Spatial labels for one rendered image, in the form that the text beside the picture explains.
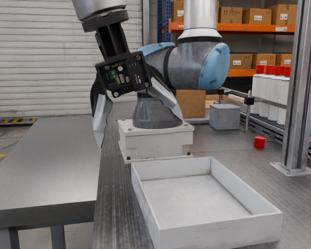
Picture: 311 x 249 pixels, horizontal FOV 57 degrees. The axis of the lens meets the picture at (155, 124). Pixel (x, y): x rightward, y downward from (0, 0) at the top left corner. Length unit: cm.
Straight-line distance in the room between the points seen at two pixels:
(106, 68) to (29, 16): 469
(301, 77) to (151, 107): 38
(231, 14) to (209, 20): 417
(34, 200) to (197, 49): 50
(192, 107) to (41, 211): 84
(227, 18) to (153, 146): 421
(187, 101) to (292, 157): 61
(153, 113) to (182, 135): 10
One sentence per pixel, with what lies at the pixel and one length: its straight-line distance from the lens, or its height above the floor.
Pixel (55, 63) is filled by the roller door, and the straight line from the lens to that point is 503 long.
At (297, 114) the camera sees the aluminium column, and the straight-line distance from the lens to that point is 78.
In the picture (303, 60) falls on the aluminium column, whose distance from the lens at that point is 77.
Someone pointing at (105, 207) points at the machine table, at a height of 83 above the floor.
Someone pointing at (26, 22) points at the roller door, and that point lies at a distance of 511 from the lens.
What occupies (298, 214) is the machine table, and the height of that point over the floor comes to 83.
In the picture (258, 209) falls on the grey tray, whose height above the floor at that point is 85.
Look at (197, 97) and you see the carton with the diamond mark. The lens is 129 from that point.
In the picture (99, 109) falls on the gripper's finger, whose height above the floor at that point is 103.
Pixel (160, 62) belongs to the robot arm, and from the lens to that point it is 78.
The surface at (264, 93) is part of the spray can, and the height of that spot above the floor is 98.
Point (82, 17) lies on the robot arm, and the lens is 45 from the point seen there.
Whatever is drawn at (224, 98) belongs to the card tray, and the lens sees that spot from 197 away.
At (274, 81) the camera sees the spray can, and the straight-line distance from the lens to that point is 115.
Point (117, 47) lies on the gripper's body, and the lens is 44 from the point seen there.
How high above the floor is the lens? 112
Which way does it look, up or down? 13 degrees down
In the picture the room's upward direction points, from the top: straight up
